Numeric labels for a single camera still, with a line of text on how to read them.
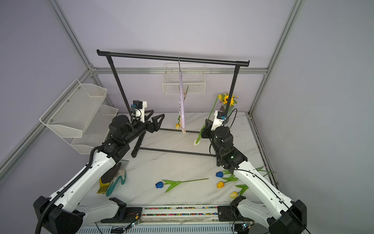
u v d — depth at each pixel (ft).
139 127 1.95
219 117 1.91
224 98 3.05
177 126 3.21
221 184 2.68
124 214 2.31
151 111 2.30
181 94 1.82
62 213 1.21
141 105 1.88
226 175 2.87
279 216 1.29
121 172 2.82
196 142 2.48
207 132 2.06
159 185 2.69
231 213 2.29
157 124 2.04
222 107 3.71
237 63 1.79
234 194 2.60
